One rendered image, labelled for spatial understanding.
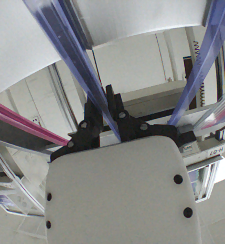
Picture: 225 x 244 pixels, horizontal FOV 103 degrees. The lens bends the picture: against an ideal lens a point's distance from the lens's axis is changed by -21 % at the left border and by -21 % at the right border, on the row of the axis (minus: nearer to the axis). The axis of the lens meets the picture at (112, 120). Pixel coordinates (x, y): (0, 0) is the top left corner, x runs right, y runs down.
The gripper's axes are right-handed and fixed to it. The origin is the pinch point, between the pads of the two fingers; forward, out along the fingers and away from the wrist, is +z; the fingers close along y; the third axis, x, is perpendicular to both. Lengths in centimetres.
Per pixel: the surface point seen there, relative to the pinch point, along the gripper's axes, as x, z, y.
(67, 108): -20.8, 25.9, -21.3
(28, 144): -6.1, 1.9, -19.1
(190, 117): -13.2, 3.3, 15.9
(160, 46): -70, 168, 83
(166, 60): -90, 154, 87
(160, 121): -11.3, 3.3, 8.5
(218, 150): -53, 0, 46
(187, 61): -23, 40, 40
